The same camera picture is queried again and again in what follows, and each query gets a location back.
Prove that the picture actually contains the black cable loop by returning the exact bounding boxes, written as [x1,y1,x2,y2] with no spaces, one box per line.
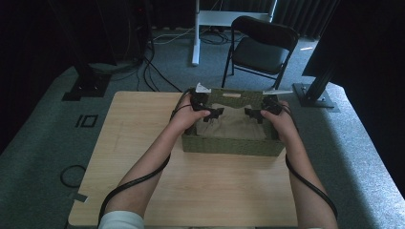
[59,164,87,189]

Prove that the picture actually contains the black floor cable bundle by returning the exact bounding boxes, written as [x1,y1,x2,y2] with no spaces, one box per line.
[136,44,183,94]

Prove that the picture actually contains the white floor cable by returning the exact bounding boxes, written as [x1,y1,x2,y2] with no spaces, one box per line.
[152,26,196,46]

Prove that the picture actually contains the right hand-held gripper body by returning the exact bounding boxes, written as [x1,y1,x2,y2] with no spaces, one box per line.
[261,90,293,116]

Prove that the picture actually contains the green woven basket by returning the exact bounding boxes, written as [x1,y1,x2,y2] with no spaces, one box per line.
[181,87,287,157]

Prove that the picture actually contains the person's white sleeve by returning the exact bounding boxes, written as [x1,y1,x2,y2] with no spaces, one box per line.
[97,210,145,229]

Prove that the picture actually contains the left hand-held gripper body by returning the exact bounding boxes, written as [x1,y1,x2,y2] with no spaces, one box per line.
[190,82,215,113]

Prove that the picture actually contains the white desk frame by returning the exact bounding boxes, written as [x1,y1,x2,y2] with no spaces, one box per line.
[191,0,278,67]

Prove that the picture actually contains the dark equipment rack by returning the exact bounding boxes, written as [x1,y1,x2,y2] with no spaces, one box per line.
[95,0,153,64]

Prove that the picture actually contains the khaki pants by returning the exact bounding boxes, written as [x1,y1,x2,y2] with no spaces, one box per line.
[195,102,268,141]

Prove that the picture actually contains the black folding chair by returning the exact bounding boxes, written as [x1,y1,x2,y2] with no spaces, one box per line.
[220,15,301,93]

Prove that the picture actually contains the dark curtain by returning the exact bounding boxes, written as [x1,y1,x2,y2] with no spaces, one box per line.
[272,0,340,40]

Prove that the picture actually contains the person's right hand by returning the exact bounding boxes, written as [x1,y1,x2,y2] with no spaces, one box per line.
[260,100,299,143]

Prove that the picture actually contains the black cables under desk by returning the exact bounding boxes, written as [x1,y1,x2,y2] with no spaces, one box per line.
[200,29,231,46]

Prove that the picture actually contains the black metal stand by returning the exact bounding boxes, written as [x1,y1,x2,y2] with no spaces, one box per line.
[292,37,341,114]
[47,0,113,102]

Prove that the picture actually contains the person's left hand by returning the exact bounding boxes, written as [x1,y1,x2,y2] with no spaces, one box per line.
[170,94,211,135]

